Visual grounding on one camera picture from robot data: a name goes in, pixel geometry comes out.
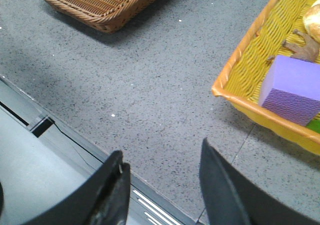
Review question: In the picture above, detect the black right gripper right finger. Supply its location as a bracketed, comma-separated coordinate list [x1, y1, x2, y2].
[199, 138, 318, 225]

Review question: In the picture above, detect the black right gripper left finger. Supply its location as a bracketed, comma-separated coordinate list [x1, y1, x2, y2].
[27, 150, 131, 225]

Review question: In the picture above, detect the orange toy carrot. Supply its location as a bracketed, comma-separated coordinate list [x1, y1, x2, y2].
[305, 120, 320, 133]

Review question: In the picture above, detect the yellow woven basket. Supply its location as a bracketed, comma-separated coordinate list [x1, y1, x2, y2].
[211, 0, 320, 156]

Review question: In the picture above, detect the purple foam cube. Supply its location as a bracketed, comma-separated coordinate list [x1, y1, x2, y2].
[258, 55, 320, 127]

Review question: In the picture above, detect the brown wicker basket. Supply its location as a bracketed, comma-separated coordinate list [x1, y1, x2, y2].
[44, 0, 156, 34]

